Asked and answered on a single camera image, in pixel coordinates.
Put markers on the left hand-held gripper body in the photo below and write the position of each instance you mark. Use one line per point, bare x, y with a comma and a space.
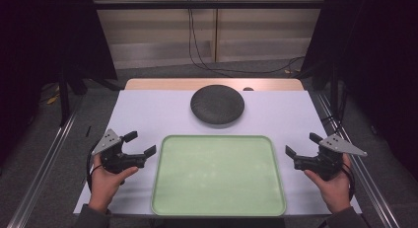
113, 157

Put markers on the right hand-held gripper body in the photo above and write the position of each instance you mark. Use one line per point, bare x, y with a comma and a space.
328, 159

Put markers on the person's left hand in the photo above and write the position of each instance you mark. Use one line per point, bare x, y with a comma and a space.
105, 185

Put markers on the person's right hand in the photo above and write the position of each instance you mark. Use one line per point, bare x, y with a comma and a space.
333, 190

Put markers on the white table mat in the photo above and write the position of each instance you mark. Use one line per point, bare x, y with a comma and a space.
157, 113

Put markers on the small black stick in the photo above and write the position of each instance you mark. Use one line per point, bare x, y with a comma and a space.
88, 131

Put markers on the yellow floor tape scrap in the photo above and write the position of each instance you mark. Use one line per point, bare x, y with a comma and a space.
52, 98
290, 71

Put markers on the light green plastic tray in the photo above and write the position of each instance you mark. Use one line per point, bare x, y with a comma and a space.
218, 175

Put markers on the small dark round knob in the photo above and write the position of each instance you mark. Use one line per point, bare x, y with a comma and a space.
248, 89

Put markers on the round black plate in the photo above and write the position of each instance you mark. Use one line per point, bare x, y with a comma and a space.
217, 104

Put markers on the black curtain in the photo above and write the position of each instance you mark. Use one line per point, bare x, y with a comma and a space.
378, 57
42, 37

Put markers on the aluminium floor rail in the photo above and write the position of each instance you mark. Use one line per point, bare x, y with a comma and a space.
368, 175
42, 168

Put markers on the black metal stand post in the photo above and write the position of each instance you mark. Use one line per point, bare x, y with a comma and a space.
334, 86
64, 99

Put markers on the black horizontal frame bar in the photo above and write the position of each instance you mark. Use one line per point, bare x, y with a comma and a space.
210, 5

